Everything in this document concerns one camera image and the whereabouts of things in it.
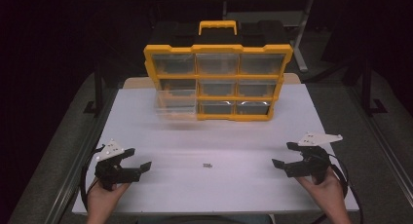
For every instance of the black metal stand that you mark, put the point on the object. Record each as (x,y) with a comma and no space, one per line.
(367,87)
(98,94)

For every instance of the clear plastic drawer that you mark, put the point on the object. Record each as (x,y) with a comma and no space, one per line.
(177,105)

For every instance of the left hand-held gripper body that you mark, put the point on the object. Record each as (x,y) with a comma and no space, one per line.
(109,173)

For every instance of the grid of clear organizer bins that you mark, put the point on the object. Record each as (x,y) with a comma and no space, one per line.
(217,64)

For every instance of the yellow black organizer case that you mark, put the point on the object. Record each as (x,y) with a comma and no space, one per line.
(217,49)

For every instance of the person's right hand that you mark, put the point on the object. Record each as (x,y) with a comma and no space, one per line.
(328,194)

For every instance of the person's left hand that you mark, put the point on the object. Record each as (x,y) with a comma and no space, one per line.
(102,199)

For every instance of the grey metal rail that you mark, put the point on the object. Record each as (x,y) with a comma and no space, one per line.
(386,152)
(76,172)

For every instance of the small metal screw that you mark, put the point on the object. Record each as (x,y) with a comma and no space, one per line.
(207,165)

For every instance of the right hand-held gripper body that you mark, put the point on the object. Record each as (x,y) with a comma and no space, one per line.
(311,164)

